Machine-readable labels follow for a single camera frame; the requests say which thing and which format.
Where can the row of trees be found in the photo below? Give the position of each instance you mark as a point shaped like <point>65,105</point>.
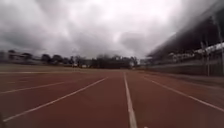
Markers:
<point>110,62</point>

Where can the red running track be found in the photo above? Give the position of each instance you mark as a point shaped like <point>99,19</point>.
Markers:
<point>100,106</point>

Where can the grey boundary fence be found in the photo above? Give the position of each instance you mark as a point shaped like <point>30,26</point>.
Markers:
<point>186,68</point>

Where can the grass field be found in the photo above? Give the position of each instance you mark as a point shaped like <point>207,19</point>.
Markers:
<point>33,67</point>

